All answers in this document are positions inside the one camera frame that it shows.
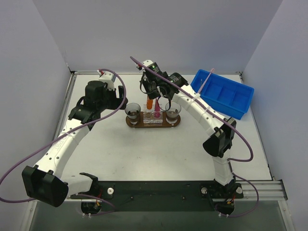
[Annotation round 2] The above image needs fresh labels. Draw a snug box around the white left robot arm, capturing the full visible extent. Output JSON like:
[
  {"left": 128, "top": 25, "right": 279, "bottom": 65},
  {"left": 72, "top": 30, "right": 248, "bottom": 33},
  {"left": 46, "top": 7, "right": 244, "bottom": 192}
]
[{"left": 22, "top": 80, "right": 128, "bottom": 207}]

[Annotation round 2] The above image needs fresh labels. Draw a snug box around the dark glass cup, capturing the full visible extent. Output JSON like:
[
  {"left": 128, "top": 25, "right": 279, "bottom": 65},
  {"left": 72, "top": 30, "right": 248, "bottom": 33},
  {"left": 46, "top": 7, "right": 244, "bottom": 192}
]
[
  {"left": 125, "top": 103, "right": 141, "bottom": 125},
  {"left": 165, "top": 102, "right": 181, "bottom": 124}
]

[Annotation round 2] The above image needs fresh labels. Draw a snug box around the pink toothbrush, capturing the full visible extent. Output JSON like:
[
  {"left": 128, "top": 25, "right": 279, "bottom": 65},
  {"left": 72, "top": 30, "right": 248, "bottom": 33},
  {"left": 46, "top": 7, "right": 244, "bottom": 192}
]
[{"left": 198, "top": 68, "right": 215, "bottom": 93}]

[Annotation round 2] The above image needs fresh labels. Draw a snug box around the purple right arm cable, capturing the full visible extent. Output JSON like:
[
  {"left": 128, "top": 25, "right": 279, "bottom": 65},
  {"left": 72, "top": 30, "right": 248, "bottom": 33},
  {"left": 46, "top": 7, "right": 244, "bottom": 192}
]
[{"left": 129, "top": 56, "right": 259, "bottom": 218}]

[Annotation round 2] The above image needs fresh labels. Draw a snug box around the magenta toothpaste tube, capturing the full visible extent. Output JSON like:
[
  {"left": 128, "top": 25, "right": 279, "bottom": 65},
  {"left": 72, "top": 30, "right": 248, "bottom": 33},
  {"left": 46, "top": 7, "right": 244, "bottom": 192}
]
[{"left": 154, "top": 99, "right": 161, "bottom": 119}]

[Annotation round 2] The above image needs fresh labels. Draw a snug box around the brown oval wooden tray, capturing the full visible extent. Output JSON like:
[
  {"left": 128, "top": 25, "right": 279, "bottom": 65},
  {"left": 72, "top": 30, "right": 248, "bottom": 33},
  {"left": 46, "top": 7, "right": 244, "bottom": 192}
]
[{"left": 126, "top": 112, "right": 181, "bottom": 128}]

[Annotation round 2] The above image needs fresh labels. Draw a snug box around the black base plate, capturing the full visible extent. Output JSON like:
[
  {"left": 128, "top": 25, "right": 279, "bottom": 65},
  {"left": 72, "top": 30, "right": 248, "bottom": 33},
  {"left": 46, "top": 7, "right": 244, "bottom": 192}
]
[{"left": 69, "top": 180, "right": 244, "bottom": 212}]

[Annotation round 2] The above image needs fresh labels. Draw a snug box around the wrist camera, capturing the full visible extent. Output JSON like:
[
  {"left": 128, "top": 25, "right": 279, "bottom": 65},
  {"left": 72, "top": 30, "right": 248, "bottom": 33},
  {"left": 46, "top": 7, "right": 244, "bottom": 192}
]
[
  {"left": 136, "top": 60, "right": 153, "bottom": 71},
  {"left": 97, "top": 70, "right": 116, "bottom": 90}
]

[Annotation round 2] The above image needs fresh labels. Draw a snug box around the orange toothpaste tube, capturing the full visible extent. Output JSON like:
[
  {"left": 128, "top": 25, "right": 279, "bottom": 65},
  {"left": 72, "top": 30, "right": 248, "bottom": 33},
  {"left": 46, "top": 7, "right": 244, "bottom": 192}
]
[{"left": 146, "top": 97, "right": 153, "bottom": 110}]

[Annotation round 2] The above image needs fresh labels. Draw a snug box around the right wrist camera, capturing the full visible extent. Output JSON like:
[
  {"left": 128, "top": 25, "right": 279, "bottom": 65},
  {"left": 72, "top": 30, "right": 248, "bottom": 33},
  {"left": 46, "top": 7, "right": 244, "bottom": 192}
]
[{"left": 136, "top": 60, "right": 153, "bottom": 71}]

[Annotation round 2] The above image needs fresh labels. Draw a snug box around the clear textured toothbrush holder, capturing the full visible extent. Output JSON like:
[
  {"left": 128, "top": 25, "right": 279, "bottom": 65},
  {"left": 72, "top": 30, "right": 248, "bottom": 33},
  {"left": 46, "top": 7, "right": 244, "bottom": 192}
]
[{"left": 143, "top": 104, "right": 163, "bottom": 126}]

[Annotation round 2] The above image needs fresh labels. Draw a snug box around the blue plastic bin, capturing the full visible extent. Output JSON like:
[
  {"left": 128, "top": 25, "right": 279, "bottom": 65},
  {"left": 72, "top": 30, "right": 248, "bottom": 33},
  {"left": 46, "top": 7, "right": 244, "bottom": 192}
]
[{"left": 191, "top": 69, "right": 254, "bottom": 120}]

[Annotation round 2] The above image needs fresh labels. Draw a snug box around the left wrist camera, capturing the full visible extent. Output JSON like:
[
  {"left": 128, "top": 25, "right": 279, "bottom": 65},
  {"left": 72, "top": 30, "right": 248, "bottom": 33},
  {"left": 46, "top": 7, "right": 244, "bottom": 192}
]
[{"left": 97, "top": 70, "right": 116, "bottom": 90}]

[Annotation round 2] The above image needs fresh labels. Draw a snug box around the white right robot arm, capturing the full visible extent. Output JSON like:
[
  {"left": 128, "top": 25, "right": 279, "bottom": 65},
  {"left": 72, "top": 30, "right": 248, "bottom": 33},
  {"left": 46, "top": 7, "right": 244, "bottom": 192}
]
[{"left": 140, "top": 71, "right": 236, "bottom": 187}]

